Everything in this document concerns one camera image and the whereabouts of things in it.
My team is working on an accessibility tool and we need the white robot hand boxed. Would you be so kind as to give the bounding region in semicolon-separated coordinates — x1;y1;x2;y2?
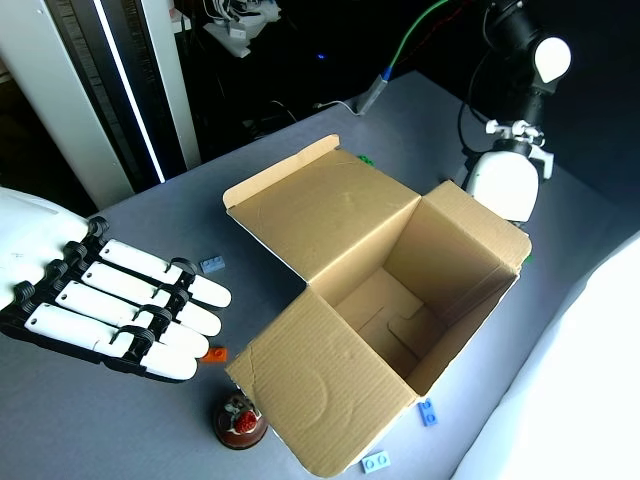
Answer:
0;186;233;384
461;147;542;226

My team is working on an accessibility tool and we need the brown cardboard box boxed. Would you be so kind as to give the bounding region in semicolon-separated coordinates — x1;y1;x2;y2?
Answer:
222;133;533;477

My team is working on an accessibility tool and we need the dark object with red top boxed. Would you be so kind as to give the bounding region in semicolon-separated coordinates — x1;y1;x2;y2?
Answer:
212;392;270;450

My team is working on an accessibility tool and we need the white light strip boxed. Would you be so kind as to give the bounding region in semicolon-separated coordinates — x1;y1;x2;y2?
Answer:
92;0;167;184

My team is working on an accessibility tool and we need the grey table cloth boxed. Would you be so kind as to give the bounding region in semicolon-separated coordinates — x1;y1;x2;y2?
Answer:
0;69;640;480

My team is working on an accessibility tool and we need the bright white backdrop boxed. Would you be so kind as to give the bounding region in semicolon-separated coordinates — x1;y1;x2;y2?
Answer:
449;234;640;480

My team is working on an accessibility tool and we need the white plastic device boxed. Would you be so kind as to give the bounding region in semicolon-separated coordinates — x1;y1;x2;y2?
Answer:
202;0;282;60

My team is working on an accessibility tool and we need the light blue toy brick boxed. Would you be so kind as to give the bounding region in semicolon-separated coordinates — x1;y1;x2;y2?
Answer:
360;450;392;474

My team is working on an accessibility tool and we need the grey cable adapter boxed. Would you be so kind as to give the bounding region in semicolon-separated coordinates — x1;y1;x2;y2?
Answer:
355;71;393;117

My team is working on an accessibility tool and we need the wide white frame post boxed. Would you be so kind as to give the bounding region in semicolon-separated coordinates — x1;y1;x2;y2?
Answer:
0;0;136;211

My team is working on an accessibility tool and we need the green cable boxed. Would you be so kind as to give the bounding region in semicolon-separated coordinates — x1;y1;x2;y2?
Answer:
389;0;451;76

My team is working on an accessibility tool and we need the thin white cable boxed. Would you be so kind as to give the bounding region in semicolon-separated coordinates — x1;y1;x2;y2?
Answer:
312;98;361;114

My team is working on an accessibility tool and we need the narrow white frame post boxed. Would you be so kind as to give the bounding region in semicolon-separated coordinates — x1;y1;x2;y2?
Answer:
139;0;202;171

